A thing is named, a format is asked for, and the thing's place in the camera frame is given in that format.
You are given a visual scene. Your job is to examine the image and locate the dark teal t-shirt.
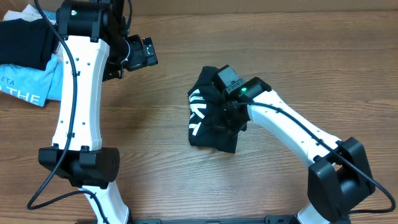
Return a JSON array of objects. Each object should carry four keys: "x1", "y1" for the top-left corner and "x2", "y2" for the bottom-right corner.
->
[{"x1": 188, "y1": 65, "x2": 239, "y2": 154}]

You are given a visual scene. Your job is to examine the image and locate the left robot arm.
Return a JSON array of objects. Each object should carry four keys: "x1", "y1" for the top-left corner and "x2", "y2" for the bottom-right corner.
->
[{"x1": 38, "y1": 0, "x2": 157, "y2": 223}]

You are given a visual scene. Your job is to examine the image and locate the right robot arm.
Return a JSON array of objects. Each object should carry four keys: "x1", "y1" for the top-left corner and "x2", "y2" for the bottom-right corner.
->
[{"x1": 211, "y1": 65, "x2": 375, "y2": 223}]

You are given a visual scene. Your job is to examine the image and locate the light blue printed t-shirt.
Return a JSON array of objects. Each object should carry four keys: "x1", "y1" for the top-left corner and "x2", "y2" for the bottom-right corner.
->
[{"x1": 1, "y1": 54, "x2": 63, "y2": 107}]

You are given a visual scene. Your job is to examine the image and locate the folded black garment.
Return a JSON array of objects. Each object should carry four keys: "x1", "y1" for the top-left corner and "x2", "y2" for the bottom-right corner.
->
[{"x1": 1, "y1": 19, "x2": 58, "y2": 70}]

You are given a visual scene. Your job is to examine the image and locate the folded beige garment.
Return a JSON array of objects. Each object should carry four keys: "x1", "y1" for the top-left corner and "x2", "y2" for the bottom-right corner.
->
[{"x1": 3, "y1": 4, "x2": 57, "y2": 25}]

